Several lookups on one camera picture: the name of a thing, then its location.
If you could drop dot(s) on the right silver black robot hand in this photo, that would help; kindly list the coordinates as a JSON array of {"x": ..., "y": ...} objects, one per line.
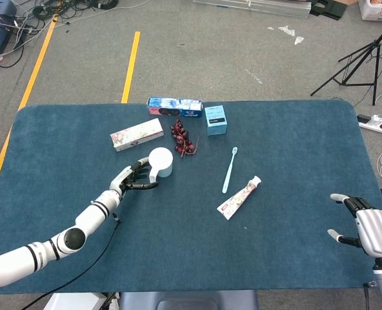
[{"x": 378, "y": 232}]

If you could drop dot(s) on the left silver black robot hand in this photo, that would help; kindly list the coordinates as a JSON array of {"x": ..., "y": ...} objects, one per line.
[{"x": 124, "y": 181}]

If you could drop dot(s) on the light blue toothbrush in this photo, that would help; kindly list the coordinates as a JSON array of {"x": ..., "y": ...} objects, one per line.
[{"x": 229, "y": 169}]

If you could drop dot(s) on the floral toothpaste tube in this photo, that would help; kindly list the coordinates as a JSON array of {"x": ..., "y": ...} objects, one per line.
[{"x": 237, "y": 200}]

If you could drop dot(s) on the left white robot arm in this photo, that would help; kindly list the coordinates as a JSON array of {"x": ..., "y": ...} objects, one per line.
[{"x": 91, "y": 216}]

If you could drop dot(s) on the floral long box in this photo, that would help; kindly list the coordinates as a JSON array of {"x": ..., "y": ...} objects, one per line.
[{"x": 136, "y": 134}]

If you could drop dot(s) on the white plastic box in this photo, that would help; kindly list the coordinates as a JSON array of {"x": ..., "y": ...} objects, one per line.
[{"x": 75, "y": 303}]

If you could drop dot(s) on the blue felt table mat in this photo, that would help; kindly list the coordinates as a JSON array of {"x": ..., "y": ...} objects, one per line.
[{"x": 81, "y": 193}]

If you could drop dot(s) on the dark red grape bunch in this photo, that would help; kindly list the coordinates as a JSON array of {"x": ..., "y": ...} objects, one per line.
[{"x": 179, "y": 137}]

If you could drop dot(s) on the blue pink cookie box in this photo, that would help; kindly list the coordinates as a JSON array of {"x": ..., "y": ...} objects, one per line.
[{"x": 175, "y": 106}]

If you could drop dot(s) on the small light blue box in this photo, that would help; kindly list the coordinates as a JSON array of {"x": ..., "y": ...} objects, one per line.
[{"x": 216, "y": 124}]

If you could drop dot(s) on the white power strip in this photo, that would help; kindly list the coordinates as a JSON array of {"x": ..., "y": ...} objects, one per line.
[{"x": 371, "y": 124}]

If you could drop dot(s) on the short yellow floor tape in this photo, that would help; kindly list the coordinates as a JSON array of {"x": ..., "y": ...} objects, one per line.
[{"x": 131, "y": 64}]

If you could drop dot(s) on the long yellow floor tape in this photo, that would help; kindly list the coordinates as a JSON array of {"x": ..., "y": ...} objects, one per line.
[{"x": 33, "y": 77}]

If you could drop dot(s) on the black tripod stand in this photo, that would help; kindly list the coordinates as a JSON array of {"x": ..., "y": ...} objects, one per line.
[{"x": 377, "y": 43}]

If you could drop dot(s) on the white plastic basket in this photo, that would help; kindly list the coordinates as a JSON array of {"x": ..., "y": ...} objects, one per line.
[{"x": 375, "y": 13}]

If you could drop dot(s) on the aluminium profile rails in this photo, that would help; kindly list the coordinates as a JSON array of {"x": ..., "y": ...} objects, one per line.
[{"x": 275, "y": 8}]

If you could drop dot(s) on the black flat bracket plate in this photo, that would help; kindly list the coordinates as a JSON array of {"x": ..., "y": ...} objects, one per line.
[{"x": 333, "y": 11}]

